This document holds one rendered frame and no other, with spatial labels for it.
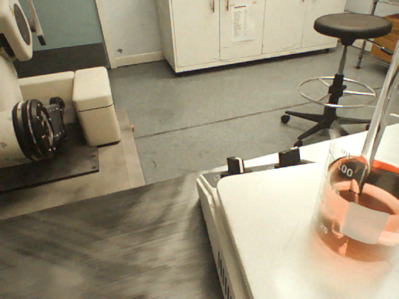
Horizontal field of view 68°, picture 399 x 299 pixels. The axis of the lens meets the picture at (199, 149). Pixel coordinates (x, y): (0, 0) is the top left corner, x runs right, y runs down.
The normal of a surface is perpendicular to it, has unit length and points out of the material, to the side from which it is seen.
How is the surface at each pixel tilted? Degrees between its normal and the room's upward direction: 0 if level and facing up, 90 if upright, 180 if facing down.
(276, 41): 90
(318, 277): 0
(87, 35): 90
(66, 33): 90
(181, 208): 0
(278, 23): 90
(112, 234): 0
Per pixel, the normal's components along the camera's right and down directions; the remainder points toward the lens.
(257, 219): -0.05, -0.81
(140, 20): 0.30, 0.54
